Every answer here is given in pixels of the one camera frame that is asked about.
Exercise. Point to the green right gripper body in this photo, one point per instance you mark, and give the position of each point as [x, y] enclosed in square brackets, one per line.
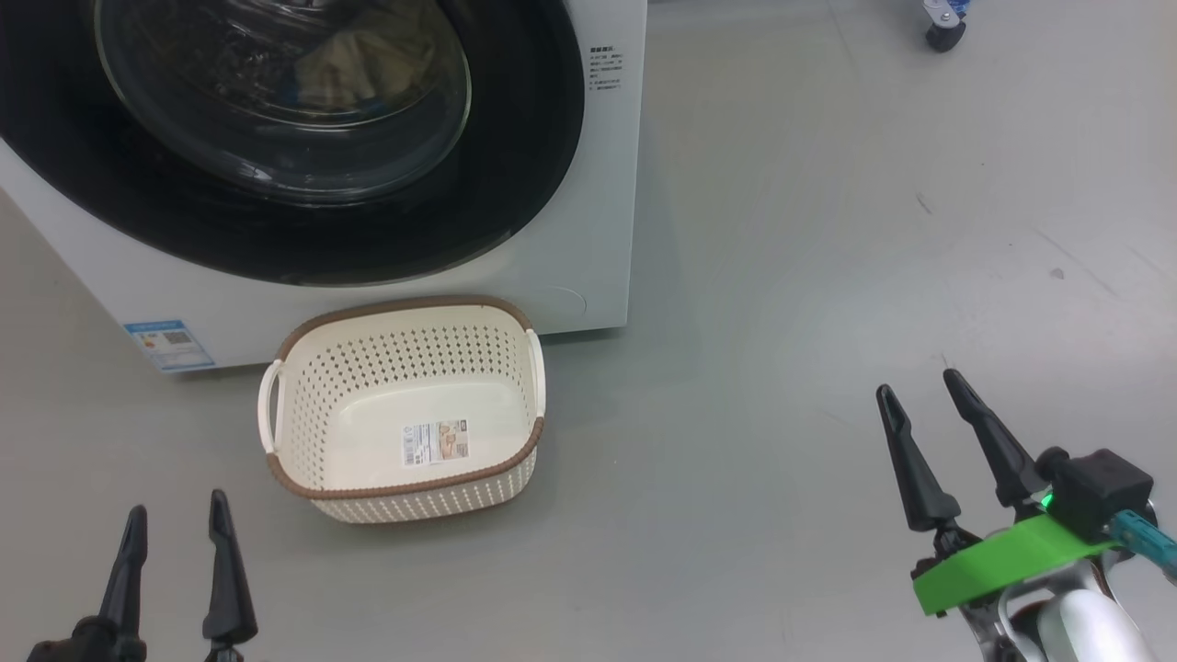
[1002, 556]

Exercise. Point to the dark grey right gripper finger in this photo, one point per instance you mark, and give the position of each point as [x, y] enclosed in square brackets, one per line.
[919, 487]
[1007, 460]

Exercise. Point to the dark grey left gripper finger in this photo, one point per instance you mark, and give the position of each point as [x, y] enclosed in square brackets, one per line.
[228, 588]
[129, 579]

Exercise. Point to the black round washing machine door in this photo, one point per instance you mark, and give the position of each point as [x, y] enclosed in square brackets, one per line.
[515, 138]

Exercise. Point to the cream and blue clothes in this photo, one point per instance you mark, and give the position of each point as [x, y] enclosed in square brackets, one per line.
[368, 69]

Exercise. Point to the white basket product sticker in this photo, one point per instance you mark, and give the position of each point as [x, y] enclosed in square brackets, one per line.
[435, 443]

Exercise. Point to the cream perforated laundry basket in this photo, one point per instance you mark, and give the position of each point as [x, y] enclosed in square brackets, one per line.
[395, 359]

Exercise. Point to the white washing machine body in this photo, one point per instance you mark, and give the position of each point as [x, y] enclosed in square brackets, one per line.
[607, 230]

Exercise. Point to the blue energy label sticker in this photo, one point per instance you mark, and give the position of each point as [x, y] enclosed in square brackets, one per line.
[170, 345]

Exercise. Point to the black cart caster wheel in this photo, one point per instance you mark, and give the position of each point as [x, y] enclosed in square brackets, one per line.
[944, 35]

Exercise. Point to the printed instruction text label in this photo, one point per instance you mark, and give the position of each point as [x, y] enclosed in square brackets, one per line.
[606, 69]

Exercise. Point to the steel washer drum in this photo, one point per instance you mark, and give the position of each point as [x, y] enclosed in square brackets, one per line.
[184, 55]

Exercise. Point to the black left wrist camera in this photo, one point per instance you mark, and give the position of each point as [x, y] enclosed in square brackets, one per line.
[83, 644]

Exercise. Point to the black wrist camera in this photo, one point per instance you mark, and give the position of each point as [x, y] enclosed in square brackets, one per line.
[83, 644]
[1099, 487]

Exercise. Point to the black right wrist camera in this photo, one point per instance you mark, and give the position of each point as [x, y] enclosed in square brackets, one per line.
[1099, 487]

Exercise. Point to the teal right camera connector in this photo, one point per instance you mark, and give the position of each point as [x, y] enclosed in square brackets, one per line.
[1145, 542]

